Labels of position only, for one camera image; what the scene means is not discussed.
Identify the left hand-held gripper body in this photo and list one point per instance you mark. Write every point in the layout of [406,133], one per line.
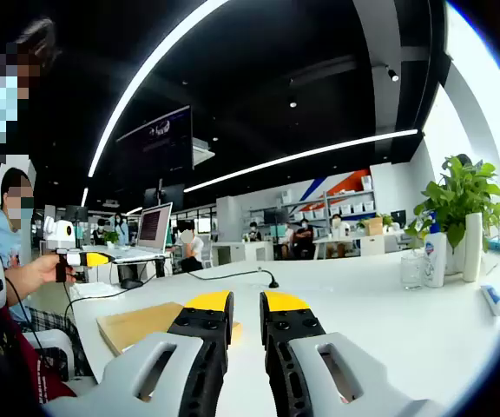
[61,234]

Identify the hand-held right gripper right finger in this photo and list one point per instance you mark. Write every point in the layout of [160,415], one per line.
[354,373]

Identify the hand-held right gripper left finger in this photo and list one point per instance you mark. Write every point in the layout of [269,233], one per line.
[146,373]

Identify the small wooden board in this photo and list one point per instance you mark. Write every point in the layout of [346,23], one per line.
[137,323]

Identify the person's left hand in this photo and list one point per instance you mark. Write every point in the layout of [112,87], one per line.
[44,269]

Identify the small green desk plant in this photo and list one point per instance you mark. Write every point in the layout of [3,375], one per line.
[111,236]

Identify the black computer mouse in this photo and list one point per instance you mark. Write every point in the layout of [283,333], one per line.
[130,284]

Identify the white table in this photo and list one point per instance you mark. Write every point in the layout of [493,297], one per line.
[363,313]

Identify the silver laptop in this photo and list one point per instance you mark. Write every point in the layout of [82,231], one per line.
[154,226]

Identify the white plastic chair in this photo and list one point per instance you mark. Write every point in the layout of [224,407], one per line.
[54,336]

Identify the small black monitor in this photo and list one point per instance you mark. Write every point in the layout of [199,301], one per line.
[165,196]

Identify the clear glass cup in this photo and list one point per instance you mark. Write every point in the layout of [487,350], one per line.
[411,273]

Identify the white bottle with blue label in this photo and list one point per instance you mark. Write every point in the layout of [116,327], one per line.
[434,265]

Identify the large dark hanging screen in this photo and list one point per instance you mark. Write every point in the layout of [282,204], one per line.
[159,139]

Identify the cardboard box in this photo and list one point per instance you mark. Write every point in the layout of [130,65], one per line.
[373,227]

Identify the long ceiling light strip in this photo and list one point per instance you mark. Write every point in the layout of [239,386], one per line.
[133,87]
[402,135]

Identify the shelf with white boxes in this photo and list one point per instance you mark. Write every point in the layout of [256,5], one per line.
[350,204]

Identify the tall white vase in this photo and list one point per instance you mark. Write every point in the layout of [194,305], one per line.
[473,247]

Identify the blue tissue pack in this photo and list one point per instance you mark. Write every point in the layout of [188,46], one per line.
[498,246]

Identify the operator in maroon shirt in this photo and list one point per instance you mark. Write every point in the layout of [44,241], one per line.
[41,39]

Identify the green potted plant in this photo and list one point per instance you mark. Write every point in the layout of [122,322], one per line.
[462,191]

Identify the black ceiling spotlight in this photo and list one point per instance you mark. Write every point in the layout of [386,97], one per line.
[393,74]

